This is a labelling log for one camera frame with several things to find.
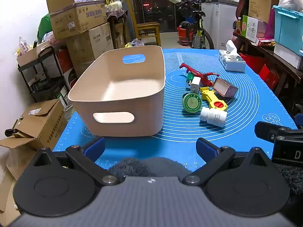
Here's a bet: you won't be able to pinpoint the white tissue box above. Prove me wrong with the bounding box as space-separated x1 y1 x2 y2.
218 40 246 72

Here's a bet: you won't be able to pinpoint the white charger block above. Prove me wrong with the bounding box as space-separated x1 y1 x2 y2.
190 77 201 94

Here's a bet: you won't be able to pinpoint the open printed cardboard box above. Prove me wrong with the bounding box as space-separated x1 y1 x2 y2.
46 0 107 40

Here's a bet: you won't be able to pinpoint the red shopping bags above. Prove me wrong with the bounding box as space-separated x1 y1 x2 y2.
239 53 280 90

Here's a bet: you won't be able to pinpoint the green and white carton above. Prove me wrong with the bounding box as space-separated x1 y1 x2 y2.
241 15 266 43

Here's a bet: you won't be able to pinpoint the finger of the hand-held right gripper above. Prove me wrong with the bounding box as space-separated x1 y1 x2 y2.
255 121 298 145

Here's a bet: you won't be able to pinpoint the large brown cardboard box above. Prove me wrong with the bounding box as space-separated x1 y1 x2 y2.
66 23 114 76

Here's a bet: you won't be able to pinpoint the white pill bottle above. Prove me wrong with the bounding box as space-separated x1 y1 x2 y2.
200 107 228 127

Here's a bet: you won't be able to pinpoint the yellow tool with red knob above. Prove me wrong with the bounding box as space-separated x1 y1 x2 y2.
200 87 228 111

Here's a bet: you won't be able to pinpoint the red plastic toy tool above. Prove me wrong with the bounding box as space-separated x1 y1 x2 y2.
179 63 220 87

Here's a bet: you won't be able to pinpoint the red container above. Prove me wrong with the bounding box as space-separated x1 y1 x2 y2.
176 26 190 46

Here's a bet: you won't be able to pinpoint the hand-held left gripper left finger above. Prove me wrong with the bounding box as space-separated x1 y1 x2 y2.
32 137 120 186

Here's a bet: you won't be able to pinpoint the green and white plug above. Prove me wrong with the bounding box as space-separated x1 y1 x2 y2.
185 73 195 88

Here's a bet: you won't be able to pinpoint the beige plastic storage bin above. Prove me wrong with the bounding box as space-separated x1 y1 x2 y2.
68 45 165 138

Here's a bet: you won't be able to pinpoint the white chest freezer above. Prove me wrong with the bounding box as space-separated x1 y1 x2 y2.
202 0 239 50

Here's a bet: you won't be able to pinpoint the black utility cart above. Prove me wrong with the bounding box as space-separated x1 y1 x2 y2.
18 45 71 103

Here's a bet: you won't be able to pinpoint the torn cardboard box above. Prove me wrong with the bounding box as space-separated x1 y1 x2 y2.
0 99 69 152

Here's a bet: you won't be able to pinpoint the green round tin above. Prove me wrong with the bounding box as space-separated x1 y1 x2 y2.
182 93 202 113

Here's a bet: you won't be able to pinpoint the brown paper bag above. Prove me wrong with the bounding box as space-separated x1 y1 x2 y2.
248 0 280 23

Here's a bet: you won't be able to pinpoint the small brown box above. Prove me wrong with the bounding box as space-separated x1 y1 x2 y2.
211 78 238 98

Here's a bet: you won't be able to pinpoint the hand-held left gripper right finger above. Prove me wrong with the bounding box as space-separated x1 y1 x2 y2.
183 137 273 186

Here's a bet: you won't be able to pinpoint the wooden chair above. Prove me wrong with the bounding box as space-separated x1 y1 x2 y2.
128 0 161 46

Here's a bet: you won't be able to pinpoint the grey fleece clothing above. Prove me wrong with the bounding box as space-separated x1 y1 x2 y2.
108 156 303 218

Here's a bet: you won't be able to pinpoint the teal storage crate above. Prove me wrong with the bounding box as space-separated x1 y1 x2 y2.
272 5 303 50

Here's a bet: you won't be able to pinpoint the dark glass door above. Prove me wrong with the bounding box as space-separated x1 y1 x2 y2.
130 0 187 32

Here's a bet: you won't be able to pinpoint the blue silicone mat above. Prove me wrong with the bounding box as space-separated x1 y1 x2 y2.
52 48 298 171

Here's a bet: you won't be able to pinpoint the wooden side table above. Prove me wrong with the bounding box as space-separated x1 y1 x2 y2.
233 32 303 95

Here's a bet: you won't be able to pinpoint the bicycle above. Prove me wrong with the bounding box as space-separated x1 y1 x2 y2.
168 0 215 50

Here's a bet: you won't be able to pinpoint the green bag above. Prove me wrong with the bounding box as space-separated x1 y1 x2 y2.
37 13 55 40

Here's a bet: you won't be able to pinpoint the beige bin with handle slot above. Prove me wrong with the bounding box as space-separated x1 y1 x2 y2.
16 41 54 67

